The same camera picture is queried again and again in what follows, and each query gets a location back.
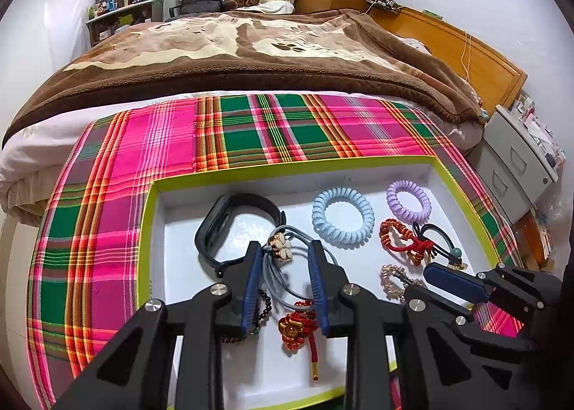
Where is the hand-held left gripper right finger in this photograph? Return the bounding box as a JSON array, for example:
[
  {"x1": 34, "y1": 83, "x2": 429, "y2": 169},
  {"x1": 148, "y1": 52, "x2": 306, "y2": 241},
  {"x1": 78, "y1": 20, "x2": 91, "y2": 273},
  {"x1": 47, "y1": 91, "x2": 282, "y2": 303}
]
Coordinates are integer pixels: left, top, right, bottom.
[{"x1": 307, "y1": 239, "x2": 494, "y2": 410}]

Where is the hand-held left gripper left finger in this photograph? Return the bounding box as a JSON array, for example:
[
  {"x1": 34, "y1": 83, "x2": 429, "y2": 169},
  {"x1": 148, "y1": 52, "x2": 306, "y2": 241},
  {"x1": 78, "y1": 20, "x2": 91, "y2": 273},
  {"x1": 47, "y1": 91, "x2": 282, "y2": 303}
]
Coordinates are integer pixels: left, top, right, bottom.
[{"x1": 51, "y1": 242, "x2": 265, "y2": 410}]

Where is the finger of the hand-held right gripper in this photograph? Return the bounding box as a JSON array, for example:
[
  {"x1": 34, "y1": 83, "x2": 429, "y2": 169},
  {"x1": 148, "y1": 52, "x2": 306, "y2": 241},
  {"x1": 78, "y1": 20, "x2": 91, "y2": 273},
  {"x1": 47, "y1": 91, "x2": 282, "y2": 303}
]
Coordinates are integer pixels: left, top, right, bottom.
[
  {"x1": 451, "y1": 312, "x2": 539, "y2": 351},
  {"x1": 423, "y1": 261, "x2": 507, "y2": 304}
]

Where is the dark bead bracelet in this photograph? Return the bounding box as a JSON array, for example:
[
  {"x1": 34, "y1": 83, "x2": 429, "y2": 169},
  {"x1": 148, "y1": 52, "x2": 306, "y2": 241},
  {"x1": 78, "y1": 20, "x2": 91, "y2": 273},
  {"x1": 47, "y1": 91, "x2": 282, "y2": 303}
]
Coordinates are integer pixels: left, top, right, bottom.
[{"x1": 222, "y1": 289, "x2": 274, "y2": 343}]

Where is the red knot charm bracelet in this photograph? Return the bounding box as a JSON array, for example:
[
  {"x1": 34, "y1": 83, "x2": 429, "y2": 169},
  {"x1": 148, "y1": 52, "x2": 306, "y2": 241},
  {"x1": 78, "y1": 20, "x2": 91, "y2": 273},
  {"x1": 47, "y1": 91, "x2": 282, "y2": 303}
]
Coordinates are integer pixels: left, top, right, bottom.
[{"x1": 278, "y1": 300, "x2": 321, "y2": 381}]

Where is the white tray with green rim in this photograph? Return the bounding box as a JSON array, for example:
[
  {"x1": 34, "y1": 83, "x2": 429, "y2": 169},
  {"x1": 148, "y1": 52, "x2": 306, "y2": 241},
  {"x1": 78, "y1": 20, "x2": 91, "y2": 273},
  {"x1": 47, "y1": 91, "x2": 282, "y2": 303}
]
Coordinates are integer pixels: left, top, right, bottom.
[{"x1": 137, "y1": 156, "x2": 516, "y2": 410}]

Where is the black beaded hair tie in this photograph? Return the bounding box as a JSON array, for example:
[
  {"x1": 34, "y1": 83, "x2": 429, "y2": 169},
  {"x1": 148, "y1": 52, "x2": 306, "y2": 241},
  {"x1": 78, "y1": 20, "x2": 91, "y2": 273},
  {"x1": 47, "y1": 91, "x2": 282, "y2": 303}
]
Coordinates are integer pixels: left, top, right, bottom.
[{"x1": 411, "y1": 222, "x2": 469, "y2": 271}]

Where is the grey flower hair tie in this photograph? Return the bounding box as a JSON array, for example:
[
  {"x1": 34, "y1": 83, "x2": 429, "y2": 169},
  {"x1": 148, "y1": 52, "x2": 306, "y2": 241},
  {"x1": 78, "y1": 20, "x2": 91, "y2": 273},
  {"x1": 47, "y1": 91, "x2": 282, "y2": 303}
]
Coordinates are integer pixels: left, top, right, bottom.
[{"x1": 260, "y1": 225, "x2": 339, "y2": 303}]

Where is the gold crystal bracelet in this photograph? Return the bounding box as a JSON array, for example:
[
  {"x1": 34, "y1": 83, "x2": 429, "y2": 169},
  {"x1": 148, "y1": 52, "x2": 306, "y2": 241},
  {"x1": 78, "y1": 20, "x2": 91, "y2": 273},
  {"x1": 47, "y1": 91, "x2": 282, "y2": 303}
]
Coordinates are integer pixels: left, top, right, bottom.
[{"x1": 379, "y1": 263, "x2": 427, "y2": 303}]

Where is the red braided bracelet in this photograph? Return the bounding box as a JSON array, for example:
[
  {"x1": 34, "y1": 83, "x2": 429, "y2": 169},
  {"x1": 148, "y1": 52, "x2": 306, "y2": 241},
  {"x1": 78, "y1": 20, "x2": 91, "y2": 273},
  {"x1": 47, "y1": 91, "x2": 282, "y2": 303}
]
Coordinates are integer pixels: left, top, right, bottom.
[{"x1": 379, "y1": 218, "x2": 437, "y2": 265}]

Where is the blue spiral hair tie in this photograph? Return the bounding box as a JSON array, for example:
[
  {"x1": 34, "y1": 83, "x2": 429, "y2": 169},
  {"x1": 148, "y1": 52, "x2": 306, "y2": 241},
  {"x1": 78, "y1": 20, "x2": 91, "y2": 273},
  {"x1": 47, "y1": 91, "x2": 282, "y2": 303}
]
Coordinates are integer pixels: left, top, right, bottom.
[{"x1": 312, "y1": 187, "x2": 375, "y2": 249}]

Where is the black fitness band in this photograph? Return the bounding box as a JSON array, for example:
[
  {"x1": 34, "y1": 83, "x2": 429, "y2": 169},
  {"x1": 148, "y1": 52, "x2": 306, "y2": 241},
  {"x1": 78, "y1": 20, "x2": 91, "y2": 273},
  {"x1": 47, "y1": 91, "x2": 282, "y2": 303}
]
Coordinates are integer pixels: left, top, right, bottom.
[{"x1": 194, "y1": 193, "x2": 288, "y2": 278}]

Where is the grey drawer nightstand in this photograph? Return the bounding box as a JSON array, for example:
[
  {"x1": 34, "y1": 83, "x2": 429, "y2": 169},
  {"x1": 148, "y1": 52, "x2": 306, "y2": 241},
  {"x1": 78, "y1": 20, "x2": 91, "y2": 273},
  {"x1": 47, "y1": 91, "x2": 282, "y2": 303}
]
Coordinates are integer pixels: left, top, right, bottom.
[{"x1": 475, "y1": 104, "x2": 561, "y2": 224}]

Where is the clutter on nightstand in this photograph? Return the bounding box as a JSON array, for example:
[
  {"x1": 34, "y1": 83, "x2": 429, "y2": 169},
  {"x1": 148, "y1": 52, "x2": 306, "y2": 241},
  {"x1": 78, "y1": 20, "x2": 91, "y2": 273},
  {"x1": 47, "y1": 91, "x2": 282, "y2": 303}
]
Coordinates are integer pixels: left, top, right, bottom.
[{"x1": 511, "y1": 96, "x2": 568, "y2": 168}]

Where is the pink green plaid cloth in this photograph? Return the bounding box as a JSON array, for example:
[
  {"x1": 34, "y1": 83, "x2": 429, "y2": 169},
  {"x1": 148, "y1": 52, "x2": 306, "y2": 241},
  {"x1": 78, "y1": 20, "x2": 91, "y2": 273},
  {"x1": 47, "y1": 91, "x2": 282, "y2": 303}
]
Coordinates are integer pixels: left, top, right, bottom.
[{"x1": 26, "y1": 93, "x2": 525, "y2": 410}]

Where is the brown printed blanket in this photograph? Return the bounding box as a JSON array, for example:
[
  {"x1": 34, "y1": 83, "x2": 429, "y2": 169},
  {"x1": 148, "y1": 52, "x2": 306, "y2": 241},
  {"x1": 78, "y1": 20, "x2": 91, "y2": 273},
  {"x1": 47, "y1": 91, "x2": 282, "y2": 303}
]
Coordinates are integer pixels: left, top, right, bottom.
[{"x1": 2, "y1": 10, "x2": 487, "y2": 148}]

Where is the white patterned pillow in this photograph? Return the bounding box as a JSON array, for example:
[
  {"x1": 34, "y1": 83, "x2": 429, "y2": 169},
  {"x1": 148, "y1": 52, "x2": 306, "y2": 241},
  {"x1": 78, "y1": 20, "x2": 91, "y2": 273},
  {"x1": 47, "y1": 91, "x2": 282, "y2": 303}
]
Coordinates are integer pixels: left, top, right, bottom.
[{"x1": 399, "y1": 35, "x2": 433, "y2": 54}]

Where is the wooden headboard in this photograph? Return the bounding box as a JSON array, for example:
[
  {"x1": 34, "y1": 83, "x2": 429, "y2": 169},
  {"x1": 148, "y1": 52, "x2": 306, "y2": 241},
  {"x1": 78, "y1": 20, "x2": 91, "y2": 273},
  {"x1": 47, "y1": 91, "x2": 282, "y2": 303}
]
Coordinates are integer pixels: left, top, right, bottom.
[{"x1": 372, "y1": 6, "x2": 529, "y2": 112}]

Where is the power strip with plugs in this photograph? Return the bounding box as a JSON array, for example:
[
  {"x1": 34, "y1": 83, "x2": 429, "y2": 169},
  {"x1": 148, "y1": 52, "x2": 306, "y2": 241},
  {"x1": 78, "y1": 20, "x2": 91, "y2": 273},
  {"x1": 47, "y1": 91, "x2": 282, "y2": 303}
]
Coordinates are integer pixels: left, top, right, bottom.
[{"x1": 363, "y1": 0, "x2": 402, "y2": 13}]

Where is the wooden desk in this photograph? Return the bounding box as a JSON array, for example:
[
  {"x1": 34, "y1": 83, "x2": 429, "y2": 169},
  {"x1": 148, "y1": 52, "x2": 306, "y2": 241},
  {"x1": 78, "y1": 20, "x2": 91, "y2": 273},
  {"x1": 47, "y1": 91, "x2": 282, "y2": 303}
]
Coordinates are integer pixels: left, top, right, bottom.
[{"x1": 85, "y1": 0, "x2": 164, "y2": 48}]

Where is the purple spiral hair tie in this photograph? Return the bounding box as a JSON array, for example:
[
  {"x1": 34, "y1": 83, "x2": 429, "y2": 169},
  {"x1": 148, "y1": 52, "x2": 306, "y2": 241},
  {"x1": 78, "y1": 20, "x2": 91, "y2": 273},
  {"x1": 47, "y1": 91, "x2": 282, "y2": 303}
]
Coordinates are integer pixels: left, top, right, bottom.
[{"x1": 386, "y1": 180, "x2": 432, "y2": 226}]

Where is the yellow cable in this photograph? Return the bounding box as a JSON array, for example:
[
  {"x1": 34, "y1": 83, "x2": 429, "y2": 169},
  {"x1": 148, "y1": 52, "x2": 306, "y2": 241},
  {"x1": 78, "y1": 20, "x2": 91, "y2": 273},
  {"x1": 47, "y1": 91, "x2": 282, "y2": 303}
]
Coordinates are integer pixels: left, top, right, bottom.
[{"x1": 457, "y1": 31, "x2": 474, "y2": 83}]

